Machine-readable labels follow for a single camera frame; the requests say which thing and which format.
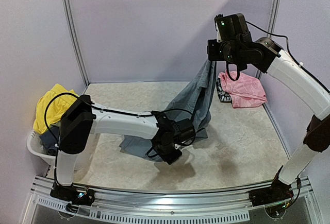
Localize aluminium corner post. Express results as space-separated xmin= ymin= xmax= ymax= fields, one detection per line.
xmin=255 ymin=0 xmax=284 ymax=79
xmin=62 ymin=0 xmax=90 ymax=88

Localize navy blue garment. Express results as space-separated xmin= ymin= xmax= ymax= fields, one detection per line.
xmin=39 ymin=126 xmax=59 ymax=156

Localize left aluminium corner post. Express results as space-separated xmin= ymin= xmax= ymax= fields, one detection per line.
xmin=62 ymin=0 xmax=90 ymax=88

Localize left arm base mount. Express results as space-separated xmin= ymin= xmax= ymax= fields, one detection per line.
xmin=50 ymin=183 xmax=95 ymax=206

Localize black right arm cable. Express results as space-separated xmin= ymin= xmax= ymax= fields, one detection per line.
xmin=226 ymin=20 xmax=330 ymax=93

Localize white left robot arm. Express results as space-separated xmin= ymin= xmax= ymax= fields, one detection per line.
xmin=54 ymin=95 xmax=196 ymax=200

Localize grey button-up shirt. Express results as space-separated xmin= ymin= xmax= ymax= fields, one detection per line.
xmin=119 ymin=60 xmax=217 ymax=162

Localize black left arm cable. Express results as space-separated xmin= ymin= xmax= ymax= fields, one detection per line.
xmin=44 ymin=92 xmax=155 ymax=183

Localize yellow shorts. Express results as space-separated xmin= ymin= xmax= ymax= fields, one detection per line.
xmin=33 ymin=83 xmax=78 ymax=134

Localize aluminium front rail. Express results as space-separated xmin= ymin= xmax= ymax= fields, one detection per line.
xmin=23 ymin=177 xmax=322 ymax=223

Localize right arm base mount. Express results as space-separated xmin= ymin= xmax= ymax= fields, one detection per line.
xmin=248 ymin=177 xmax=302 ymax=209

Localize white laundry basket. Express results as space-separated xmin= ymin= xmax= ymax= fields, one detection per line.
xmin=27 ymin=128 xmax=98 ymax=171

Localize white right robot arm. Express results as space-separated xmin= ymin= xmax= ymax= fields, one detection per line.
xmin=207 ymin=13 xmax=329 ymax=201

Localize pink folded garment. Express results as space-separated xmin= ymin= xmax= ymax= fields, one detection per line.
xmin=218 ymin=72 xmax=268 ymax=109

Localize right aluminium corner post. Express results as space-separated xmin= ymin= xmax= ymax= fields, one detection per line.
xmin=255 ymin=0 xmax=284 ymax=79

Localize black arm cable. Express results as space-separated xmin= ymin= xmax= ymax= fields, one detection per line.
xmin=44 ymin=92 xmax=155 ymax=183
xmin=226 ymin=20 xmax=330 ymax=93

